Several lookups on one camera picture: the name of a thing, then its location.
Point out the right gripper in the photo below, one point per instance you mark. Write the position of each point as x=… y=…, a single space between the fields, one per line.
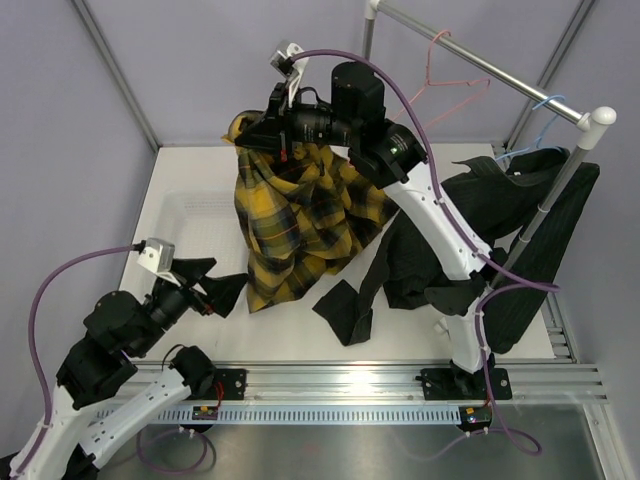
x=273 y=131

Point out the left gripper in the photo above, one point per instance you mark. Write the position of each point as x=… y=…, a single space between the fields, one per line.
x=221 y=292

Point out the yellow plaid shirt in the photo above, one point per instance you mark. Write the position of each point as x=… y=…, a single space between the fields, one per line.
x=302 y=218

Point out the pink wire hanger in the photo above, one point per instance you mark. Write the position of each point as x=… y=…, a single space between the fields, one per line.
x=477 y=87

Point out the dark pinstripe shirt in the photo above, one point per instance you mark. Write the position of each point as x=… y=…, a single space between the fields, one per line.
x=495 y=203

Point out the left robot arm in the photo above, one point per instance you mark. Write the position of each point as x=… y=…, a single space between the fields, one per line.
x=69 y=442

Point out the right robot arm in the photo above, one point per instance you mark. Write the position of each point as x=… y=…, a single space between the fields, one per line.
x=400 y=164

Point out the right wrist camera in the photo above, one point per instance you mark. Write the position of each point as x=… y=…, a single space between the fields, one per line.
x=293 y=71

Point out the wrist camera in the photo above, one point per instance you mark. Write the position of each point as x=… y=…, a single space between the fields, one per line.
x=157 y=257
x=293 y=71

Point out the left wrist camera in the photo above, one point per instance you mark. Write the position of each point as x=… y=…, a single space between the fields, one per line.
x=157 y=257

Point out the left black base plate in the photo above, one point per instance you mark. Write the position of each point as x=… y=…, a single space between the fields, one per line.
x=230 y=383

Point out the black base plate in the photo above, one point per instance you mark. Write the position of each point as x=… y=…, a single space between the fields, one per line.
x=230 y=383
x=452 y=383

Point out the white slotted cable duct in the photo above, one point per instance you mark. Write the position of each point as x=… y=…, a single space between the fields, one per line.
x=228 y=414

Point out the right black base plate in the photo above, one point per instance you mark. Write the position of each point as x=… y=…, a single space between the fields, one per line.
x=452 y=383

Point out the aluminium mounting rail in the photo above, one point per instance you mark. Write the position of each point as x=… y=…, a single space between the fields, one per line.
x=377 y=383

